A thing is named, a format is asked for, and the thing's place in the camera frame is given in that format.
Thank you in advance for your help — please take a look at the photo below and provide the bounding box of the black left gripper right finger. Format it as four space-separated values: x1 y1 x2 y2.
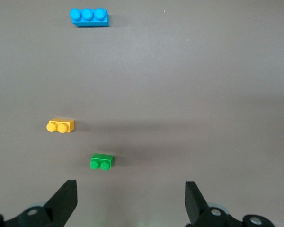
184 181 275 227

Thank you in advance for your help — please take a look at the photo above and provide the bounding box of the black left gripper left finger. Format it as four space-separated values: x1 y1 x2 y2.
0 180 78 227

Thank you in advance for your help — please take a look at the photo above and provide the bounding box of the yellow two-stud block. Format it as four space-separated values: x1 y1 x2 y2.
46 117 75 134

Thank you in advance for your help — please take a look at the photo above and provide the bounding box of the green two-stud block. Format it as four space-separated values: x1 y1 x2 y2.
89 153 115 171

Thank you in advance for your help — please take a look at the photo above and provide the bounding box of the blue three-stud block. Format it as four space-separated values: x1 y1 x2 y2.
69 8 110 28

